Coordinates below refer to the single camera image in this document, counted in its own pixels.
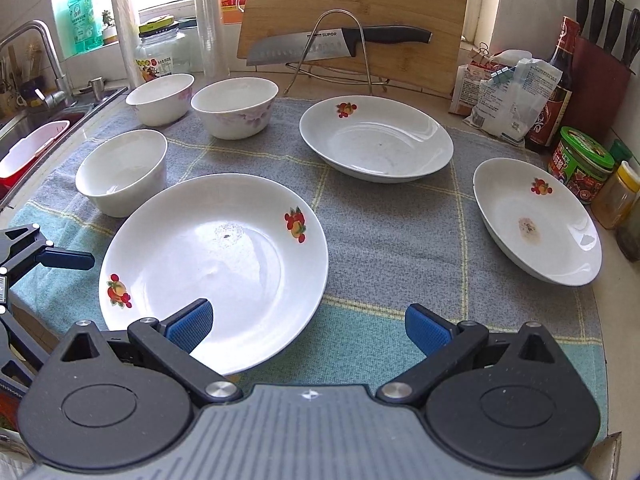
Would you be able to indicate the small potted plant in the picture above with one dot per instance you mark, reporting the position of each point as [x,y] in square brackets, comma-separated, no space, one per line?
[107,27]

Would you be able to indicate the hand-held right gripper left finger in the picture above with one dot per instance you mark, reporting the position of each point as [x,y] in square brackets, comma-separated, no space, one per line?
[192,327]

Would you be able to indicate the green dish soap bottle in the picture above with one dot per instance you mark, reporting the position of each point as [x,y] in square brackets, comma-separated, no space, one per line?
[84,15]

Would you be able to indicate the tall clear plastic wrap roll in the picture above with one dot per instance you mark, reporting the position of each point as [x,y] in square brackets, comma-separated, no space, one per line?
[211,15]

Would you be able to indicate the red plastic basin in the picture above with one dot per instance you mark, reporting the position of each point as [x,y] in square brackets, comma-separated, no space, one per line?
[27,152]

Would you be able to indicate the yellow-lid spice jar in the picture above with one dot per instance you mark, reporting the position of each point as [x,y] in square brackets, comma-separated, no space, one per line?
[615,195]

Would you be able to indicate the red and white packet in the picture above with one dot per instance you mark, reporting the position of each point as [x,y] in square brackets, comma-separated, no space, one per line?
[465,85]

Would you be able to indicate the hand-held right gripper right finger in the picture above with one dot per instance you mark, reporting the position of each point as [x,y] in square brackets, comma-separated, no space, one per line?
[425,332]

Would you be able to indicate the white floral bowl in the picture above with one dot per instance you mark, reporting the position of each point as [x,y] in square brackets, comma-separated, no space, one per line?
[235,107]

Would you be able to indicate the metal sink knob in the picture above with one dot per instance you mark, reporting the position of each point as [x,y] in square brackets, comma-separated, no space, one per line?
[96,86]

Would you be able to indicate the dark red knife block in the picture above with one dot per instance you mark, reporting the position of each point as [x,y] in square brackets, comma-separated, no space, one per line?
[597,90]

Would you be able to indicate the clear bottle, red cap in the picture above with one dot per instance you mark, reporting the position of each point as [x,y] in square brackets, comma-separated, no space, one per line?
[629,235]

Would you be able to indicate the large white fruit-print plate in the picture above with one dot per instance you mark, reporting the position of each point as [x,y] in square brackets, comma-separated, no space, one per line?
[225,270]

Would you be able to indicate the steel sink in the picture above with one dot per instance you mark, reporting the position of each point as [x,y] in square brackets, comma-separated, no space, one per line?
[30,110]

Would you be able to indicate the small green-cap bottle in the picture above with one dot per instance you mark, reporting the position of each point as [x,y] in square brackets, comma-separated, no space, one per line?
[620,152]

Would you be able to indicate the glass jar with green lid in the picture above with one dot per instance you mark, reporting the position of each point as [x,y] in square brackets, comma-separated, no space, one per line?
[160,52]

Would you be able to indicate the blue and white packet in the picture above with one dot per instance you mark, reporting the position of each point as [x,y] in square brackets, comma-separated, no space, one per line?
[515,100]

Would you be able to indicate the metal faucet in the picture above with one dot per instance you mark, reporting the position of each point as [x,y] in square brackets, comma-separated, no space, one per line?
[47,50]

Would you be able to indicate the grey checked dish mat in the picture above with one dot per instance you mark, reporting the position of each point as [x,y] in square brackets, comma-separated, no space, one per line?
[400,240]

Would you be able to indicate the dark sauce bottle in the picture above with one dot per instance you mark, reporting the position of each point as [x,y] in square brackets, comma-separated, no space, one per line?
[555,105]

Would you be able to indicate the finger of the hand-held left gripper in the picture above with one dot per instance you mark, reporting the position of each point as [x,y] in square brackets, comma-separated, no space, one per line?
[65,259]
[22,336]

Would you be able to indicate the green-lid seasoning tub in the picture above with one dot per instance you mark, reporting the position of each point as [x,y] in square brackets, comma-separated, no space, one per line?
[580,165]

